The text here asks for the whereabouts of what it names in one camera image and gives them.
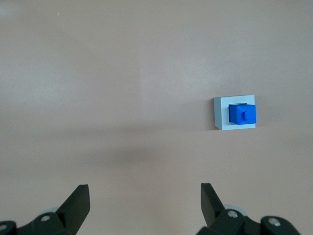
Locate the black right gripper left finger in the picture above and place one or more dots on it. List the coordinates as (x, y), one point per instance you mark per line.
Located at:
(73, 210)

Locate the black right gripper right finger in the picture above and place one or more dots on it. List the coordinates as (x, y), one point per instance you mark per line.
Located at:
(212, 208)

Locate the blue plastic part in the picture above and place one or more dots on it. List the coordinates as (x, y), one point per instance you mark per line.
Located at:
(237, 115)

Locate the gray square base block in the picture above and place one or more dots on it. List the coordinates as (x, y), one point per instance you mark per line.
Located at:
(223, 120)

